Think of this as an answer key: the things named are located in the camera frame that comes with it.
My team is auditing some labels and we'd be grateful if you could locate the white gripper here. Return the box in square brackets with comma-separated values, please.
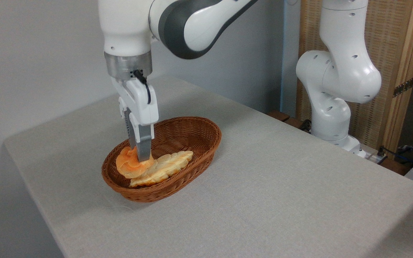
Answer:
[111, 77, 160, 163]

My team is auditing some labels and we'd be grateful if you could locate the round orange bread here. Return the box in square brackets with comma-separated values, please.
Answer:
[116, 146, 155, 179]

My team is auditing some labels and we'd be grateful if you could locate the pale braided bread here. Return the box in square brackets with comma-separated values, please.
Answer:
[129, 150, 194, 188]

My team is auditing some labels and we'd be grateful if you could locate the brown wicker basket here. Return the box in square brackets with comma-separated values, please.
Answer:
[101, 116, 222, 203]

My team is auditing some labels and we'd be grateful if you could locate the brown wooden base board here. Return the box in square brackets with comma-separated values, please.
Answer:
[267, 111, 312, 130]

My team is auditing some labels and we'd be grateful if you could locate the grey tablecloth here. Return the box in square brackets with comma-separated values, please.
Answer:
[4, 75, 413, 258]

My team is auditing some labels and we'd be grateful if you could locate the wooden woven folding screen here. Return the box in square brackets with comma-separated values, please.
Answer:
[296, 0, 413, 154]

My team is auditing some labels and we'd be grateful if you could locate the dark metal screen hinge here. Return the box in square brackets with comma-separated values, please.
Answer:
[393, 77, 413, 98]

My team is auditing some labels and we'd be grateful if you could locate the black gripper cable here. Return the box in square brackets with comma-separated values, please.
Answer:
[134, 70, 152, 105]

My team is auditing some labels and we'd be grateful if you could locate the black power cable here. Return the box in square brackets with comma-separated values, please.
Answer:
[377, 145, 413, 169]

